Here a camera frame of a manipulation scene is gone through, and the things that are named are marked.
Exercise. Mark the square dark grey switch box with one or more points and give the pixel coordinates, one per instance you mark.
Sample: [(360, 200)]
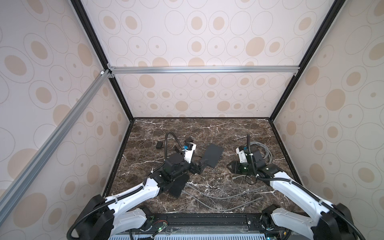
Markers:
[(211, 155)]

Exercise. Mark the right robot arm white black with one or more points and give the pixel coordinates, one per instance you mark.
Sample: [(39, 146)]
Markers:
[(323, 220)]

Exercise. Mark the horizontal aluminium rail back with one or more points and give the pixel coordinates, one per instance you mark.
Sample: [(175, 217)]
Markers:
[(202, 70)]

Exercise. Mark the black power adapter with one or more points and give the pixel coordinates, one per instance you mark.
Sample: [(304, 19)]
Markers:
[(159, 145), (189, 140)]

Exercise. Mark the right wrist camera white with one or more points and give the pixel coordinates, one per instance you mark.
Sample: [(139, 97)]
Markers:
[(242, 155)]

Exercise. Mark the small circuit board with LEDs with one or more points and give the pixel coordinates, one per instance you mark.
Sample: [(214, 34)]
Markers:
[(160, 228)]

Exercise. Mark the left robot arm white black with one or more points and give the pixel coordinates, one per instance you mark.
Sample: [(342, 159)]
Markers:
[(105, 217)]

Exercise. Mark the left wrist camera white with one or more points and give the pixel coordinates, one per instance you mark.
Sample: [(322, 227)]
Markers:
[(188, 150)]

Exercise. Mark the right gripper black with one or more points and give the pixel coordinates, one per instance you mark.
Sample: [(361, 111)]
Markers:
[(235, 168)]

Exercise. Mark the diagonal aluminium rail left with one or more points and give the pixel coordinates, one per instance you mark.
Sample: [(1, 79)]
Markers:
[(21, 184)]

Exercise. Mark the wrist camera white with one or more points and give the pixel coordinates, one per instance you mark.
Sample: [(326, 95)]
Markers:
[(242, 155), (188, 150)]

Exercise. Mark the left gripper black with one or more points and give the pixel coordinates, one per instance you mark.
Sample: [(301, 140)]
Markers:
[(199, 169)]

